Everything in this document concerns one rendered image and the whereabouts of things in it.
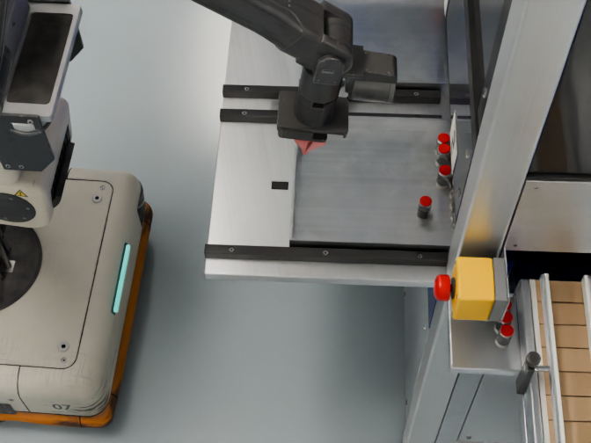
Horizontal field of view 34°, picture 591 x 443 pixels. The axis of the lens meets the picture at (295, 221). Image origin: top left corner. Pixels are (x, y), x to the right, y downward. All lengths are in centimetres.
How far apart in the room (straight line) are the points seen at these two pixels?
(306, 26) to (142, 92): 180
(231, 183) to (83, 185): 84
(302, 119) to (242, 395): 120
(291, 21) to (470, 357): 63
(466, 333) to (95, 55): 185
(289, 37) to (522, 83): 29
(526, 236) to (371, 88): 33
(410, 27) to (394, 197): 39
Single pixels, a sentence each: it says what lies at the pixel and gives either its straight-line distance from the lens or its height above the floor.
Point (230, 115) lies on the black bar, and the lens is 174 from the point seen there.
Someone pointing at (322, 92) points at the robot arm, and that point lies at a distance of 131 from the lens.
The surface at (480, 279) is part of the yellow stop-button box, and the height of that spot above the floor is 103.
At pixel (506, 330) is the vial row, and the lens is 152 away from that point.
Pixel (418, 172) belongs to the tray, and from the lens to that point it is 169.
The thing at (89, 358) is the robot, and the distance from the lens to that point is 223.
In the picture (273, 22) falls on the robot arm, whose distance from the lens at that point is 120.
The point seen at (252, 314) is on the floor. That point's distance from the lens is 253.
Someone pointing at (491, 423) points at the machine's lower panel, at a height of 26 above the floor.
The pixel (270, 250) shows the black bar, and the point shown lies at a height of 90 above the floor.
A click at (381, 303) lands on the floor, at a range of 255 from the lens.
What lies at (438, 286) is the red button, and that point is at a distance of 143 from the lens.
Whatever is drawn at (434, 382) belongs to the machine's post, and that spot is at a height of 49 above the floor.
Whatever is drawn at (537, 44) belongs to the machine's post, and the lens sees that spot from 110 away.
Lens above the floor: 227
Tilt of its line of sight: 59 degrees down
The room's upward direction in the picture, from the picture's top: 1 degrees counter-clockwise
